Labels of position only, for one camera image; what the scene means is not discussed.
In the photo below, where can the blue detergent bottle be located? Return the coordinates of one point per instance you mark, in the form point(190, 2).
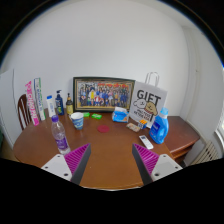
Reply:
point(159, 128)

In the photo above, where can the dark wooden chair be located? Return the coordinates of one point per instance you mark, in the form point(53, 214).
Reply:
point(23, 111)

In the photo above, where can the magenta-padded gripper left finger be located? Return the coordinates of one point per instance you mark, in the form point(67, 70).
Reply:
point(77, 159)

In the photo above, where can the long pink box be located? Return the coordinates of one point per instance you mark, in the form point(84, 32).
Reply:
point(32, 105)

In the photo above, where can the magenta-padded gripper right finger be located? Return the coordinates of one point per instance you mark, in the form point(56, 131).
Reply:
point(146, 159)

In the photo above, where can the white remote control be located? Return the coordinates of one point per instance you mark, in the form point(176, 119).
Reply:
point(146, 142)

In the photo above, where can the clear purple-label water bottle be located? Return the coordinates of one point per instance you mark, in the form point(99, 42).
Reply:
point(60, 138)

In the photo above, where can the long green-white box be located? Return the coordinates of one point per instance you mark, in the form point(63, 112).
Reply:
point(40, 100)

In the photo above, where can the framed group picture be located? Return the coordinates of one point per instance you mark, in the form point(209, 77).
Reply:
point(103, 94)

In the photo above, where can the blue tissue pack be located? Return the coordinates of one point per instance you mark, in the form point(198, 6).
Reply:
point(120, 115)

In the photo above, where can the small green packet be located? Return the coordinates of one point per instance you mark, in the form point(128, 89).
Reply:
point(96, 116)
point(86, 114)

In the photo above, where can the white printed paper bag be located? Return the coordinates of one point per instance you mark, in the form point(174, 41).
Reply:
point(148, 100)

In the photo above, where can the small printed snack packet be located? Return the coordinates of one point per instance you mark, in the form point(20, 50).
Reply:
point(133, 127)

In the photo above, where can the white radiator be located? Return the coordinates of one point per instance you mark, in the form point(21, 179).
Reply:
point(206, 153)

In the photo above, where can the amber pump bottle yellow label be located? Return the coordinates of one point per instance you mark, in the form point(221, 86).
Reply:
point(69, 107)

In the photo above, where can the dark blue pump bottle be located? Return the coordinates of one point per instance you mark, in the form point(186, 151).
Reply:
point(59, 105)

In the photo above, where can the white bottle with blue cap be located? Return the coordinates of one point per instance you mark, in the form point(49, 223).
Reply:
point(51, 107)

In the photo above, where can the colourful puzzle cube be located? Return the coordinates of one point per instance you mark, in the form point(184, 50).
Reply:
point(142, 124)

